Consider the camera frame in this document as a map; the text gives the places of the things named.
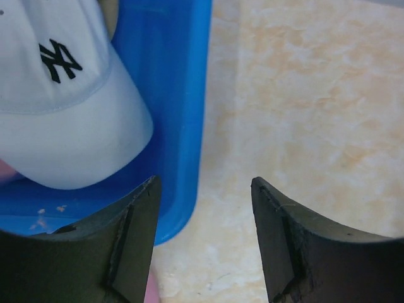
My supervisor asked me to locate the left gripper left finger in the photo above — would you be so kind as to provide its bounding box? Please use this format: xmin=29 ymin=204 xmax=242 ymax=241
xmin=1 ymin=176 xmax=162 ymax=302

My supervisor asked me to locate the white baseball cap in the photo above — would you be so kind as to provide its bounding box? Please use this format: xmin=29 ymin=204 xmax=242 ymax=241
xmin=1 ymin=1 xmax=153 ymax=189

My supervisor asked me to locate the pink baseball cap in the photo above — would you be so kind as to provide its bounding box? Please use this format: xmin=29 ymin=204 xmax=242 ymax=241
xmin=0 ymin=160 xmax=25 ymax=184

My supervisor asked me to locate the blue plastic bin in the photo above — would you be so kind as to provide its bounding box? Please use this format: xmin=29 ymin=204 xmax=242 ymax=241
xmin=1 ymin=1 xmax=212 ymax=244

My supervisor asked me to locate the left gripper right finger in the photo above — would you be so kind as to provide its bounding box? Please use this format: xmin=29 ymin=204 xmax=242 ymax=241
xmin=251 ymin=177 xmax=403 ymax=302

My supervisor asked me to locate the pink folded cloth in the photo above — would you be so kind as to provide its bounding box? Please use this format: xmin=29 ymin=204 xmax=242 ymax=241
xmin=143 ymin=271 xmax=160 ymax=303

